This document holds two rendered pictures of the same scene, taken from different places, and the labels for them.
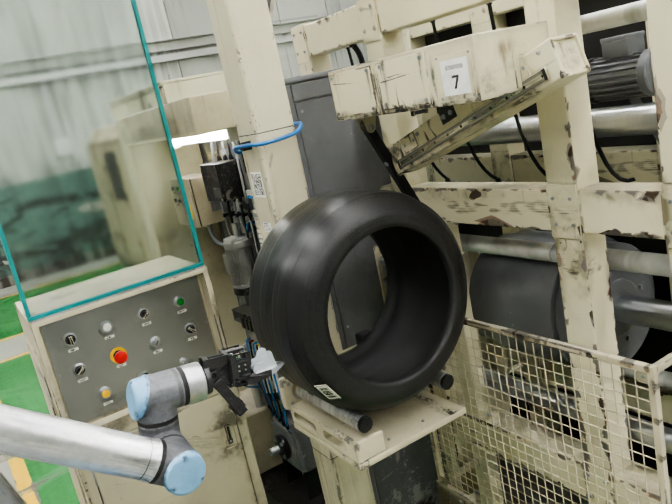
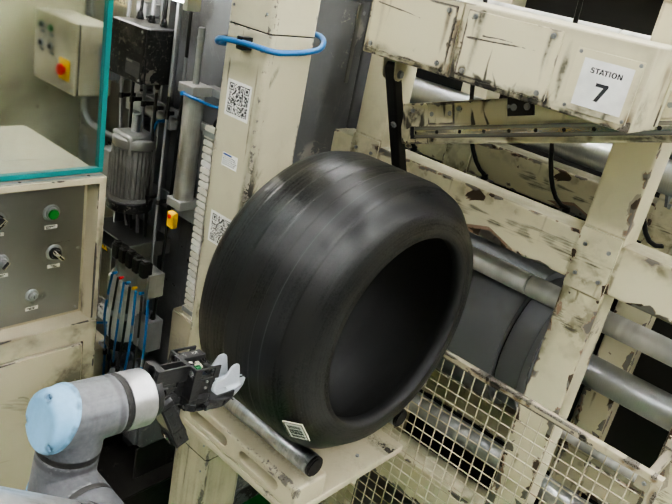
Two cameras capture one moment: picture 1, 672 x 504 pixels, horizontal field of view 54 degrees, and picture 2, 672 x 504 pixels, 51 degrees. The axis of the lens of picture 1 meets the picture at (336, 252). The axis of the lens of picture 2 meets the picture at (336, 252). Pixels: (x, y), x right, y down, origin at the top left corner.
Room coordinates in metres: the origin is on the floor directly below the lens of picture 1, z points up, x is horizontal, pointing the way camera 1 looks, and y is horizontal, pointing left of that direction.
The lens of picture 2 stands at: (0.54, 0.48, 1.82)
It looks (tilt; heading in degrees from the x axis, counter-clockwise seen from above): 23 degrees down; 338
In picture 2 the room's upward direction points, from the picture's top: 12 degrees clockwise
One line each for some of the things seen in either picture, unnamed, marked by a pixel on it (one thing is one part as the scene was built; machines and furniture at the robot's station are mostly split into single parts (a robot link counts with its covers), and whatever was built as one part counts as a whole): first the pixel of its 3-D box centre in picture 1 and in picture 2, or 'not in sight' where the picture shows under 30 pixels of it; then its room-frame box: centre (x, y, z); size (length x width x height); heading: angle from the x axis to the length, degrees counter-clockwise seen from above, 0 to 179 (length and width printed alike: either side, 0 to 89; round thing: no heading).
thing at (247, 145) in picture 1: (267, 138); (270, 40); (1.98, 0.13, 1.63); 0.19 x 0.19 x 0.06; 30
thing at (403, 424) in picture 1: (377, 417); (295, 434); (1.77, -0.02, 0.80); 0.37 x 0.36 x 0.02; 120
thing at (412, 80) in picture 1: (429, 77); (518, 52); (1.81, -0.34, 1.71); 0.61 x 0.25 x 0.15; 30
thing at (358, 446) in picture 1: (334, 425); (251, 443); (1.70, 0.10, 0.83); 0.36 x 0.09 x 0.06; 30
